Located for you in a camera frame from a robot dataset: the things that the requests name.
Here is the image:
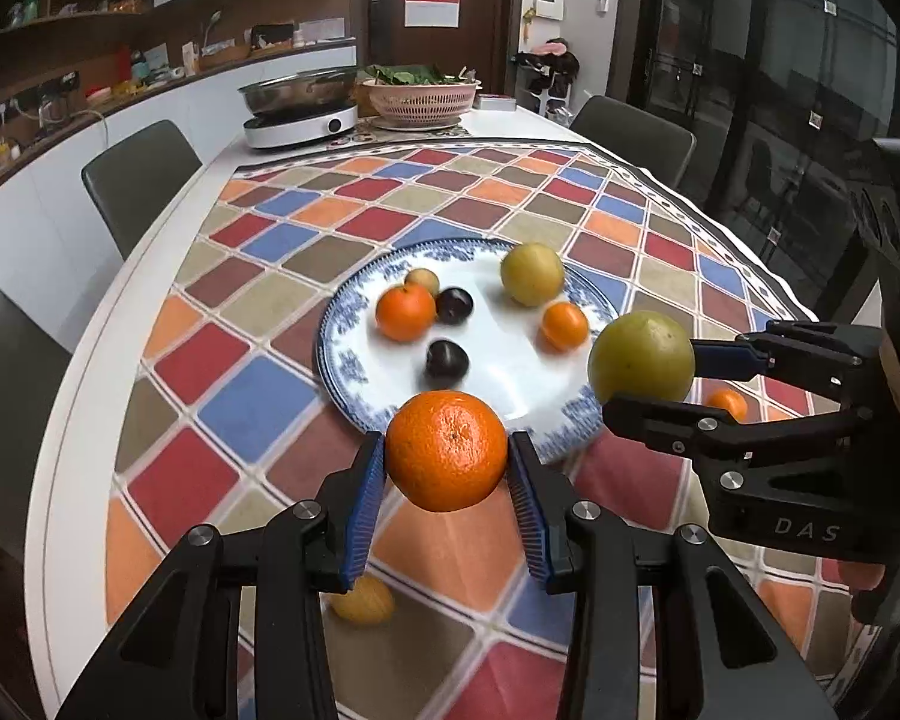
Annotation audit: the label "small orange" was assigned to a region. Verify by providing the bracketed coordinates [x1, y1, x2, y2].
[541, 301, 590, 353]
[705, 387, 749, 422]

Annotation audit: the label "colourful checkered tablecloth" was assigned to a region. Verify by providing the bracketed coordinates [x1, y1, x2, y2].
[105, 136, 893, 720]

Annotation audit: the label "pink plastic basket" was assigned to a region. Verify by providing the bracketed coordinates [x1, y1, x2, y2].
[366, 79, 482, 128]

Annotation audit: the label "dark brown door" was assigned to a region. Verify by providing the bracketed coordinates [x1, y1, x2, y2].
[356, 0, 526, 83]

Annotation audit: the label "blue patterned white plate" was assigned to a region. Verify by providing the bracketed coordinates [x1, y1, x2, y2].
[315, 238, 620, 466]

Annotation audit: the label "green leafy vegetables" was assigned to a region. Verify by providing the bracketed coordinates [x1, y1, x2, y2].
[360, 64, 473, 87]

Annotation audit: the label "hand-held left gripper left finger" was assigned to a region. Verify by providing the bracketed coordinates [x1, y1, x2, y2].
[56, 431, 387, 720]

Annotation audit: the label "dark purple plum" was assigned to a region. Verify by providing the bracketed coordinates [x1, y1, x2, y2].
[435, 287, 474, 326]
[425, 340, 470, 381]

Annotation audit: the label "grey dining chair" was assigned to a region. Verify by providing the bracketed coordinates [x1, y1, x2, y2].
[570, 95, 697, 188]
[81, 120, 203, 262]
[0, 277, 74, 563]

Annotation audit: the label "yellow-green pear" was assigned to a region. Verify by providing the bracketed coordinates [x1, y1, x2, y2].
[587, 310, 697, 407]
[500, 242, 566, 308]

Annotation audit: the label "person's right hand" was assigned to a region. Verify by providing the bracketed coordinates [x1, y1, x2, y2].
[844, 559, 900, 623]

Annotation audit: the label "white lower cabinets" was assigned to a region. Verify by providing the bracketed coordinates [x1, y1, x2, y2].
[0, 45, 357, 331]

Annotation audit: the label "white induction cooker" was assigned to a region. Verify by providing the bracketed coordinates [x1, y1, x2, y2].
[241, 105, 359, 151]

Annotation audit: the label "stainless steel pot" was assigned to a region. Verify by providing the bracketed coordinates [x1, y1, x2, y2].
[238, 67, 357, 121]

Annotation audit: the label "black framed glass doors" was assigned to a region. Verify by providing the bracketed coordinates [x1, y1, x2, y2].
[630, 0, 900, 316]

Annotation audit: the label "shoe rack with clothes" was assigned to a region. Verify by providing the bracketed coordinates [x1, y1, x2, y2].
[514, 37, 580, 121]

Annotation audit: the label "large orange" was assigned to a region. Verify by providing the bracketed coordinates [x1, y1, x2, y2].
[386, 390, 509, 512]
[376, 283, 437, 343]

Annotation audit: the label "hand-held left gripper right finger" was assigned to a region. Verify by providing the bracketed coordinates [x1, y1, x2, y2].
[506, 430, 841, 720]

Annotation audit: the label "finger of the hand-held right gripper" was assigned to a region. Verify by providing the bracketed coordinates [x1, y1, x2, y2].
[688, 319, 882, 395]
[602, 392, 875, 500]

